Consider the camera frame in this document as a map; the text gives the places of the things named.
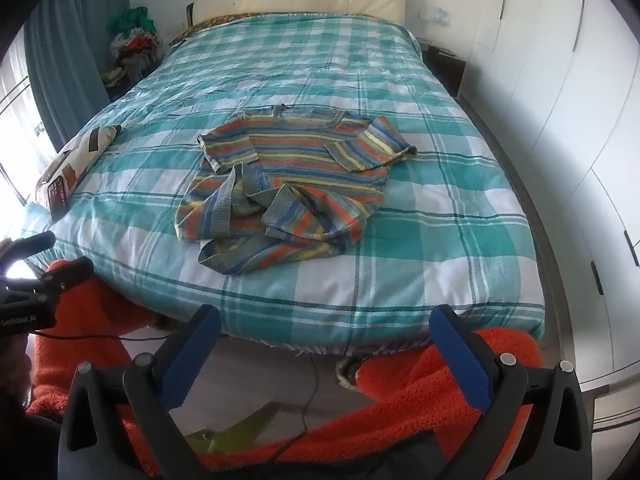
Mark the lime green plastic item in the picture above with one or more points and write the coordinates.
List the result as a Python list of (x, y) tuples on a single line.
[(240, 427)]

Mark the bed with teal plaid cover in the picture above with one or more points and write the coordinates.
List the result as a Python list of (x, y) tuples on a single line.
[(425, 235)]

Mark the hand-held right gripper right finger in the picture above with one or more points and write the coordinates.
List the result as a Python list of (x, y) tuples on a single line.
[(460, 355)]

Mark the yellow patterned bed sheet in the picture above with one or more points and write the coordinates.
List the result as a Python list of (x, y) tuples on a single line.
[(215, 22)]

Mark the cream padded headboard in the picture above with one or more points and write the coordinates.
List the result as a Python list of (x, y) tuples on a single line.
[(300, 0)]

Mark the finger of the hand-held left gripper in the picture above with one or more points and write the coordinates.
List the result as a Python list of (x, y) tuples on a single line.
[(67, 273), (30, 246)]

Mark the person's orange fleece robe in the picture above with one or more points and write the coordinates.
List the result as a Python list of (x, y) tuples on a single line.
[(425, 410)]

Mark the striped knit sweater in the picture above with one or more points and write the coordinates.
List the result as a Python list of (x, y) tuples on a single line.
[(300, 160)]

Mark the white brown patterned pillow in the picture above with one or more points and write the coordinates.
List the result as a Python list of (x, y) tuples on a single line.
[(82, 152)]

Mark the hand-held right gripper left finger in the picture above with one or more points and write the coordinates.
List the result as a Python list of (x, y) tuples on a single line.
[(192, 355)]

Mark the blue curtain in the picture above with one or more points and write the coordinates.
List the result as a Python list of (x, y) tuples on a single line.
[(65, 60)]

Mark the pile of colourful clothes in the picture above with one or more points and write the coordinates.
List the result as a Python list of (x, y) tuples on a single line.
[(132, 45)]

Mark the dark smartphone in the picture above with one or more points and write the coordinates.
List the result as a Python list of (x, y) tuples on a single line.
[(57, 192)]

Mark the window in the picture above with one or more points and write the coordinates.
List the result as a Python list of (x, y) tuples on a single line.
[(17, 135)]

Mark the white wall outlet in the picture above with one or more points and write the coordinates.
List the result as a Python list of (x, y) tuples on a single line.
[(440, 16)]

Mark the dark nightstand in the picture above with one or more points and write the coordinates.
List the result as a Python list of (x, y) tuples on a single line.
[(447, 70)]

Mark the white wardrobe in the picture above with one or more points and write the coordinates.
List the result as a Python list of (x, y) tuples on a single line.
[(550, 110)]

